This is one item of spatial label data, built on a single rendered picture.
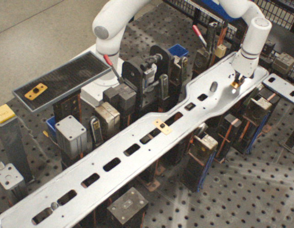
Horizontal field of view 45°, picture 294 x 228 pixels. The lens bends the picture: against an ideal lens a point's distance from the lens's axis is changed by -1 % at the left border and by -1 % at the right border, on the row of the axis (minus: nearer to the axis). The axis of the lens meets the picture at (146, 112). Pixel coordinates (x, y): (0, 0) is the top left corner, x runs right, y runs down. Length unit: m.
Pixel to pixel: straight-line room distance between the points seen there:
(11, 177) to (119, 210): 0.38
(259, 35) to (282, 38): 0.57
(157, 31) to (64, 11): 1.61
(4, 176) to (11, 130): 0.17
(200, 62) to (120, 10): 0.48
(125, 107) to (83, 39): 2.06
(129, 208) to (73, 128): 0.35
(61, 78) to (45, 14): 2.45
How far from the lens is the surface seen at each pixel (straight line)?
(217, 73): 1.76
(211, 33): 1.69
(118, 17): 1.61
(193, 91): 1.64
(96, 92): 1.88
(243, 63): 1.64
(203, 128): 1.38
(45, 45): 3.44
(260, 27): 1.51
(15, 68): 3.25
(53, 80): 1.41
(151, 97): 1.62
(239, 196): 1.73
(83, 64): 1.47
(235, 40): 2.03
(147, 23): 2.51
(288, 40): 2.08
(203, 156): 1.46
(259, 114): 1.65
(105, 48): 1.77
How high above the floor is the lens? 2.14
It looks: 49 degrees down
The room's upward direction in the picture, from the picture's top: 8 degrees clockwise
